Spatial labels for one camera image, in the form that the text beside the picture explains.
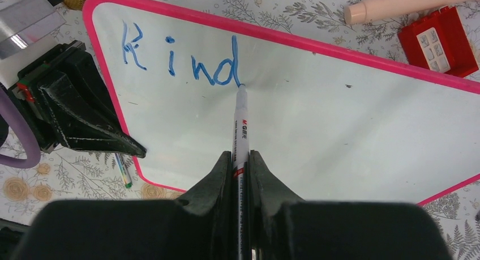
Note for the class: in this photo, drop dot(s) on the green capped marker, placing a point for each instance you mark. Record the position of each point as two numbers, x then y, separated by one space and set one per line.
123 171

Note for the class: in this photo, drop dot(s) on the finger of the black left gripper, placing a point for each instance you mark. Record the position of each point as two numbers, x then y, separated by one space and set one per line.
103 132

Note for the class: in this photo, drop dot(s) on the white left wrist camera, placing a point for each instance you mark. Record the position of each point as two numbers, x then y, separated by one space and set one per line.
26 26

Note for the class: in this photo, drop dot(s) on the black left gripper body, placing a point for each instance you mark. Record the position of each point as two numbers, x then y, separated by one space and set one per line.
47 96

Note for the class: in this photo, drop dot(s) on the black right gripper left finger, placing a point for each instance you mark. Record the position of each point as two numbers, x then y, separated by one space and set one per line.
193 226

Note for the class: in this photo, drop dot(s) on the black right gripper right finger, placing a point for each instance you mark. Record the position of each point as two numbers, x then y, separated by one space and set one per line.
289 227

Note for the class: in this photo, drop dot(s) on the pink framed whiteboard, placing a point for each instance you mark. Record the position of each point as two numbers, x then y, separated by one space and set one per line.
331 123

